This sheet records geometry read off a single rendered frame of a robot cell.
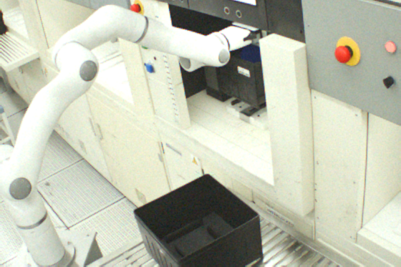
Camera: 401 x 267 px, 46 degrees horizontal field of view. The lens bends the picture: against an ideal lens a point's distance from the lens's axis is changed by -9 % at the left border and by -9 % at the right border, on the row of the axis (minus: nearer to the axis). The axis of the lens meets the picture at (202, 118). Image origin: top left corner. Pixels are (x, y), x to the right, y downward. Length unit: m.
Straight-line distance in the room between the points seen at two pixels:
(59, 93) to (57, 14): 1.86
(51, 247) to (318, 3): 1.10
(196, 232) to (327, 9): 0.87
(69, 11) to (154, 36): 1.80
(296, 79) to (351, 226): 0.46
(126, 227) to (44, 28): 1.33
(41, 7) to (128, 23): 1.77
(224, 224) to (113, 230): 1.36
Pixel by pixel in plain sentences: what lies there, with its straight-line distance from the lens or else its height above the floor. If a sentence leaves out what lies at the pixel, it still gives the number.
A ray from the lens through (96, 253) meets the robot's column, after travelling 1.80.
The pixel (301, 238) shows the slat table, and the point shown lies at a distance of 1.61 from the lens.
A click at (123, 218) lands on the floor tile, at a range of 3.01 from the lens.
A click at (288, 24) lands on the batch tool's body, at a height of 1.44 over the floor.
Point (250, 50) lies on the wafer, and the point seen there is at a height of 1.13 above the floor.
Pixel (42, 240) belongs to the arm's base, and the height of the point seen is 0.88.
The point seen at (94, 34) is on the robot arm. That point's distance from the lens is 1.48.
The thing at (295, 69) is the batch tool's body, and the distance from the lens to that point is 1.24.
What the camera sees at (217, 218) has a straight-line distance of 1.70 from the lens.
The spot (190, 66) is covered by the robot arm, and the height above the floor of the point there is 1.21.
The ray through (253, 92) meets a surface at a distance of 1.82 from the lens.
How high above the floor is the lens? 1.90
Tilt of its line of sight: 31 degrees down
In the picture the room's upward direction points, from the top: 10 degrees counter-clockwise
